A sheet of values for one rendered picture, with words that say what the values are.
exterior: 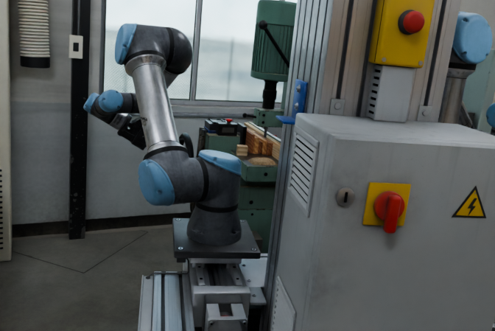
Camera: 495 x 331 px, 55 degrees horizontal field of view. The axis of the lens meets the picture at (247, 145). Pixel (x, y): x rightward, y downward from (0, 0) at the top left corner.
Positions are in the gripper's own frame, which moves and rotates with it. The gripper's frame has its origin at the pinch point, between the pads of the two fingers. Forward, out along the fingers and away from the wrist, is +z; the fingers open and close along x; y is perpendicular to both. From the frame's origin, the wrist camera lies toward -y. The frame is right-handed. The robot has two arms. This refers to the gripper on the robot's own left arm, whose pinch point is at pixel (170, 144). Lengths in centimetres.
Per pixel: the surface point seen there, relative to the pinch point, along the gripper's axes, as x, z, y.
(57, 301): -44, 9, 100
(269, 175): 25.0, 31.1, -12.6
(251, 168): 25.0, 23.3, -10.9
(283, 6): 6, 5, -69
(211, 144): 2.0, 13.1, -8.9
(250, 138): 5.5, 24.7, -19.5
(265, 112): 1.0, 25.4, -32.0
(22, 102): -120, -55, 38
